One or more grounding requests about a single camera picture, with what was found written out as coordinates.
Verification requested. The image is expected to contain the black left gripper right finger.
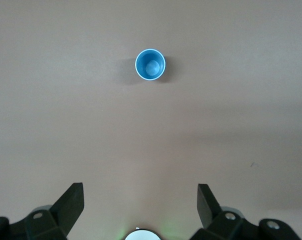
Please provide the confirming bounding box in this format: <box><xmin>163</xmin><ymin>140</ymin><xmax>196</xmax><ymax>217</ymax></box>
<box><xmin>190</xmin><ymin>183</ymin><xmax>302</xmax><ymax>240</ymax></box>

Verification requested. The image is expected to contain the blue plastic cup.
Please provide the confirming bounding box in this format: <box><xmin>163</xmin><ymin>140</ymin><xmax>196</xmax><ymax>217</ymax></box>
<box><xmin>134</xmin><ymin>48</ymin><xmax>167</xmax><ymax>82</ymax></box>

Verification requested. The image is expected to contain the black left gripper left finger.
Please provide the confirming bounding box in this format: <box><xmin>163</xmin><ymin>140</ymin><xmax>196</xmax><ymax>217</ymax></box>
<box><xmin>0</xmin><ymin>182</ymin><xmax>85</xmax><ymax>240</ymax></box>

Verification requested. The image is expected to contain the brown table cover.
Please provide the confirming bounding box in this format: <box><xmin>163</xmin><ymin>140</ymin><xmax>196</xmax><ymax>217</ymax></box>
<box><xmin>0</xmin><ymin>0</ymin><xmax>302</xmax><ymax>240</ymax></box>

